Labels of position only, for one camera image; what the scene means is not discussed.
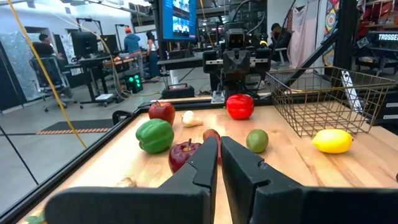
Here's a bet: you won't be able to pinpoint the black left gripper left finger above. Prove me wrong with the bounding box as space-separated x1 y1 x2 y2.
44 136 218 224

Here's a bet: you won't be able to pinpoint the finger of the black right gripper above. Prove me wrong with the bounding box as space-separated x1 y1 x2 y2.
236 54 251 75
222 54 237 75

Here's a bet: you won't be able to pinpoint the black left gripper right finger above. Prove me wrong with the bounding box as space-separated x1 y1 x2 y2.
220 136 398 224

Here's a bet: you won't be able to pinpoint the red bell pepper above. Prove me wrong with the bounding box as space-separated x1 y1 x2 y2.
226 93 255 121

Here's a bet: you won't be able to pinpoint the dark red apple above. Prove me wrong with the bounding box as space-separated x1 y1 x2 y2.
168 138 203 174

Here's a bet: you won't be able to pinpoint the white garlic bulb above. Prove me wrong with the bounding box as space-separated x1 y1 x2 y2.
115 177 137 189
180 110 205 128

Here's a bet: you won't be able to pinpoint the green lime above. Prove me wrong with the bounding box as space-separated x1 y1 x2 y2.
246 129 269 154

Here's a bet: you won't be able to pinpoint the red yellow apple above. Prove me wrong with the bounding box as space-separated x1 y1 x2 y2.
147 101 177 126

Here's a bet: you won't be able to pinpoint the red chili pepper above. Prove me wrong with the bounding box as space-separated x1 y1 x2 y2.
202 128 222 165

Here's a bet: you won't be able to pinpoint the green bell pepper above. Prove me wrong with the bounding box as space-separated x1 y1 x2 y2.
135 118 175 154

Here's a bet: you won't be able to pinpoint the yellow lemon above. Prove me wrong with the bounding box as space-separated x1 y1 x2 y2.
311 128 354 154

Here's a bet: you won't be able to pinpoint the person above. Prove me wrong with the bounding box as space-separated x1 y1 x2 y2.
123 27 146 80
145 30 161 80
30 33 66 68
267 22 293 63

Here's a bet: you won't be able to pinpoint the black floor case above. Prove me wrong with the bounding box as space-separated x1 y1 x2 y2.
160 83 196 100

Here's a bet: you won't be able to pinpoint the large display screen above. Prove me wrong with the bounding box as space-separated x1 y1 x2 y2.
160 0 198 42

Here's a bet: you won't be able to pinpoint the pink hanging cloth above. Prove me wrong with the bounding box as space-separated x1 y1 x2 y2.
286 4 318 70

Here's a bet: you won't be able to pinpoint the black box green lights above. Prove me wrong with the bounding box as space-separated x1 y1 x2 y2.
124 70 144 94

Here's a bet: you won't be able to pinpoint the colourful patterned banner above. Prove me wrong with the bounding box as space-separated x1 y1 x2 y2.
322 0 341 66

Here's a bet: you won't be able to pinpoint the black rolling stand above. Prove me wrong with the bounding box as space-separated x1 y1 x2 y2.
63 55 125 109

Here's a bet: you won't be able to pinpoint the black monitor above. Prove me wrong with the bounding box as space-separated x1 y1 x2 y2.
70 30 100 58

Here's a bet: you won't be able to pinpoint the black mat striped edge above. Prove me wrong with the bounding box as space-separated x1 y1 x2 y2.
36 119 115 136

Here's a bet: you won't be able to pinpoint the black Trossen labelled machine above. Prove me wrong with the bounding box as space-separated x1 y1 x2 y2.
353 30 398 75

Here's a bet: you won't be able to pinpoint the black office chair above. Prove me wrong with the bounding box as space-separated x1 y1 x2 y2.
29 55 78 113

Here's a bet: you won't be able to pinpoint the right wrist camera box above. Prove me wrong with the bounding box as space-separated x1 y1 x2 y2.
224 22 249 50

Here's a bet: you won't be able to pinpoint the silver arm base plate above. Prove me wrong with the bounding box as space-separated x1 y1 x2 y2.
210 90 225 104

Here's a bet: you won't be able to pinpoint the black diagonal frame beam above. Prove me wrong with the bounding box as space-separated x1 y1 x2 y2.
283 30 340 87

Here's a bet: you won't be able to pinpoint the bronze wire basket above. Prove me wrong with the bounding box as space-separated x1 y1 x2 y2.
266 65 397 138

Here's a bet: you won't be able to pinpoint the black corner bracket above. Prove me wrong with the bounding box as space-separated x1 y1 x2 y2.
111 109 134 126

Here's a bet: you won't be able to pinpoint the black upright post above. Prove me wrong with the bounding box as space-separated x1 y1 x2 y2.
334 0 359 71

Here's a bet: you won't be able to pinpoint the black table frame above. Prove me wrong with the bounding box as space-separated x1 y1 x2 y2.
0 95 274 224

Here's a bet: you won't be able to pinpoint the yellow cable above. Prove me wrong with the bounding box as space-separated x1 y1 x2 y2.
6 0 88 149

